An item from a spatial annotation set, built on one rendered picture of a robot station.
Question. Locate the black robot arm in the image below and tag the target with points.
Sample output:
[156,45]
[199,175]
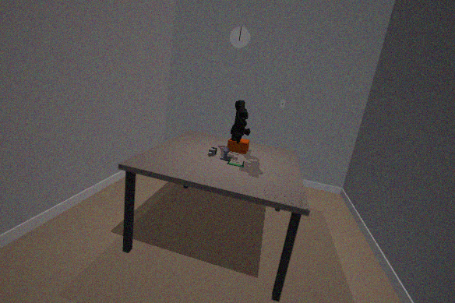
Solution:
[241,116]

